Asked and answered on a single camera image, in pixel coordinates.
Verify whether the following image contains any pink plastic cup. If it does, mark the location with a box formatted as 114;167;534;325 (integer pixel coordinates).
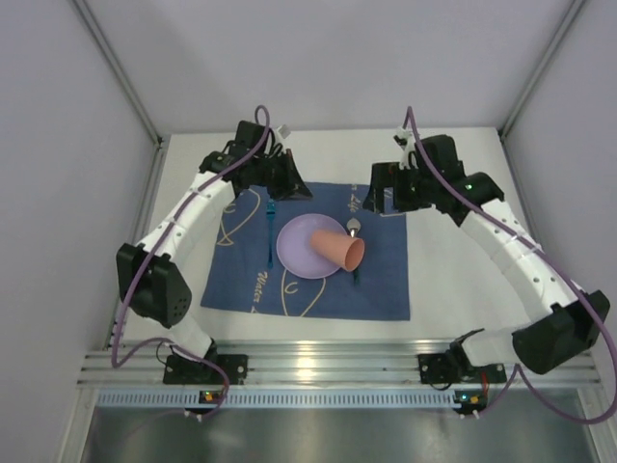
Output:
310;230;365;272

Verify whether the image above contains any blue plastic fork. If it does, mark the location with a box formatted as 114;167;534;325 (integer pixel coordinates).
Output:
266;199;276;269

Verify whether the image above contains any perforated cable duct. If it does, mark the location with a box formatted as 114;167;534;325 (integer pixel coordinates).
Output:
95;388;488;411

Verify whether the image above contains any silver spoon green handle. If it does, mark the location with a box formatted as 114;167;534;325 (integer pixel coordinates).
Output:
346;218;362;286

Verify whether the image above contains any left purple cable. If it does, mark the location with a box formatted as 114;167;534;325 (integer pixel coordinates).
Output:
111;104;232;420

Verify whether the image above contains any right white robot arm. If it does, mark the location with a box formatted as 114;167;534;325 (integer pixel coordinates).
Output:
362;129;609;374

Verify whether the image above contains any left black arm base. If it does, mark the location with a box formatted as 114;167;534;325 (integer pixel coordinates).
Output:
163;354;249;386

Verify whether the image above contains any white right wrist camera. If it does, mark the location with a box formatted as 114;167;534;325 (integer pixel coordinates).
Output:
393;126;414;147

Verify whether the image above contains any aluminium frame post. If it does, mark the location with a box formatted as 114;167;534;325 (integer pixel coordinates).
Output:
68;0;163;147
497;0;589;142

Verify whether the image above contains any right aluminium frame post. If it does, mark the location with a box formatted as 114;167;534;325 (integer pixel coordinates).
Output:
497;0;589;142

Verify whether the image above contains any purple plastic plate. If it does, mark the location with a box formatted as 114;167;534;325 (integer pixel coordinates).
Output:
277;213;349;280

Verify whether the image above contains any left aluminium frame post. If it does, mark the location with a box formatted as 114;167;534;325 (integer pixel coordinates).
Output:
68;0;163;147

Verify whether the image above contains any blue whale print cloth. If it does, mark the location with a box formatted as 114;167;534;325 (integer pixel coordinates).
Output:
201;182;411;322

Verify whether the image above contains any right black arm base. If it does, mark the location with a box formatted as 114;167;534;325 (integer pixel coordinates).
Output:
417;353;507;387

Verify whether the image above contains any aluminium mounting rail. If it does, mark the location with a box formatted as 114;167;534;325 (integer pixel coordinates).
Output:
79;339;602;387

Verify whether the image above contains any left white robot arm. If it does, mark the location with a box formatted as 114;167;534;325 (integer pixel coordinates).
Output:
116;121;312;364

